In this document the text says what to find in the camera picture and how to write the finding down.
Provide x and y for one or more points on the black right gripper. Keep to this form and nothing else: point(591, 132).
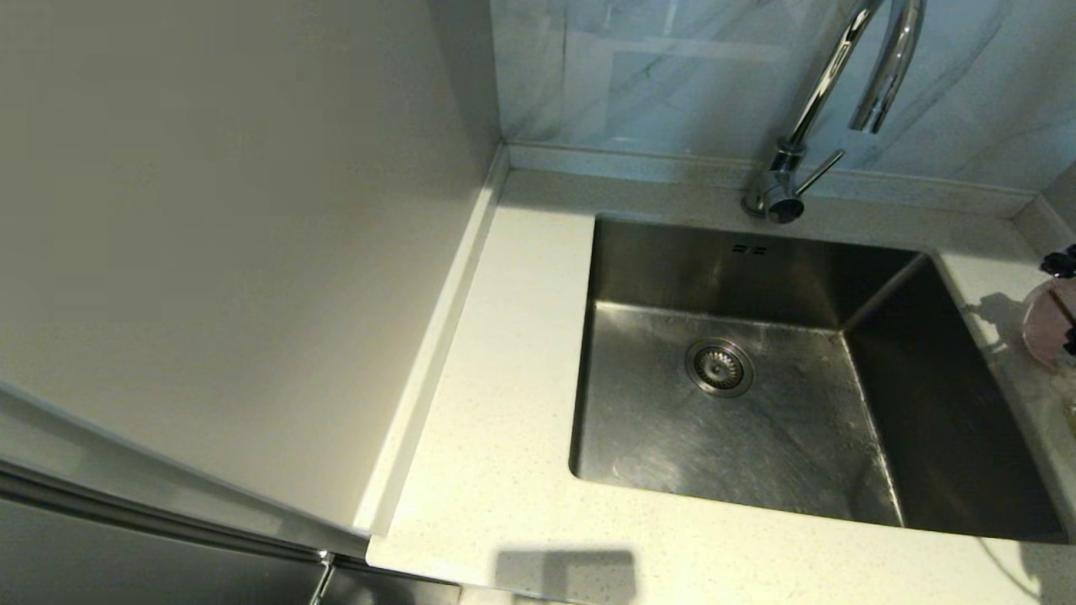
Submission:
point(1072, 340)

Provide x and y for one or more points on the pink plastic bowl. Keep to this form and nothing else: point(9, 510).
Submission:
point(1046, 323)

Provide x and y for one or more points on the brown wooden chopstick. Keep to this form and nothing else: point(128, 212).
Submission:
point(1066, 309)

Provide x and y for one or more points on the chrome gooseneck kitchen faucet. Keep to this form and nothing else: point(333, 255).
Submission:
point(820, 84)

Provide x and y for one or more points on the stainless steel sink basin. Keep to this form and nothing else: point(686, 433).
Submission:
point(639, 454)

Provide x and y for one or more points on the round metal drain strainer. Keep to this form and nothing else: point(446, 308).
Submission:
point(719, 367)

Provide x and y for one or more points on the white countertop upstand strip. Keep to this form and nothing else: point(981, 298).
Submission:
point(437, 336)

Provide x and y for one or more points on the beige tall cabinet side panel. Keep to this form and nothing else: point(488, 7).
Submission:
point(210, 252)

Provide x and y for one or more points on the silver cabinet trim strip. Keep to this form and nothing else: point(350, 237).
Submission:
point(168, 512)

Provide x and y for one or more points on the glossy grey lower cabinet door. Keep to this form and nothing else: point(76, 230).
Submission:
point(126, 563)

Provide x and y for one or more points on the grey tall cabinet door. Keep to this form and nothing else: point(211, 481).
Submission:
point(84, 445)

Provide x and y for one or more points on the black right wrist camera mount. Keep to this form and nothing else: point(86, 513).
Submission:
point(1062, 262)

